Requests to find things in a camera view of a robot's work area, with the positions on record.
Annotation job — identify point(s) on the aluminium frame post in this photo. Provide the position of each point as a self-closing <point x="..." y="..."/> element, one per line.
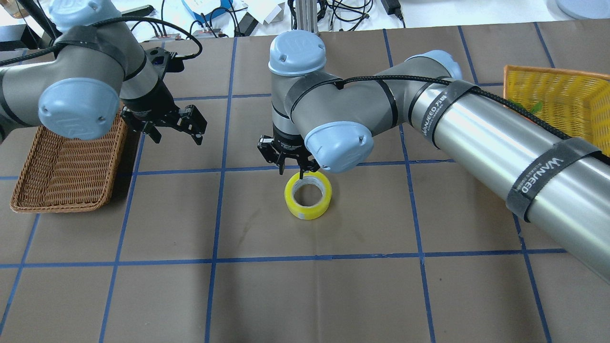
<point x="306" y="13"/>

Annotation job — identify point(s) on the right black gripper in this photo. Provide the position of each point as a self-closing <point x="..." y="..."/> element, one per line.
<point x="286" y="146"/>

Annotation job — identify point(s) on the brown wicker basket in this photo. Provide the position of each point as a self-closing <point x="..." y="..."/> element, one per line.
<point x="62" y="175"/>

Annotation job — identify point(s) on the yellow plastic basket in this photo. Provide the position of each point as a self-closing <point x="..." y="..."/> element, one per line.
<point x="574" y="102"/>

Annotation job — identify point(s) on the black power adapter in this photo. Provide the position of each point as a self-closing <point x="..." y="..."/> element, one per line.
<point x="393" y="7"/>

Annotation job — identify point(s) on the yellow tape roll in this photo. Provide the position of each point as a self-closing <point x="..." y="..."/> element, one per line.
<point x="311" y="212"/>

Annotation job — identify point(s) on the orange toy carrot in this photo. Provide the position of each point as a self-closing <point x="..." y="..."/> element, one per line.
<point x="536" y="108"/>

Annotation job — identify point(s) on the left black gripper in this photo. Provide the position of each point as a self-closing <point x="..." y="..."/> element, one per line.
<point x="151" y="104"/>

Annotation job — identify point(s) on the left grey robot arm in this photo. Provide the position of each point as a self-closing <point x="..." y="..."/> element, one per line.
<point x="75" y="87"/>

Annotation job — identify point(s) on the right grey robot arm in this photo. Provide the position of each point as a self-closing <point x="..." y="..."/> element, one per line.
<point x="559" y="183"/>

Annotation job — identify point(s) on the blue box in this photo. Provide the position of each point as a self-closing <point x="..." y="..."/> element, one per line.
<point x="207" y="10"/>

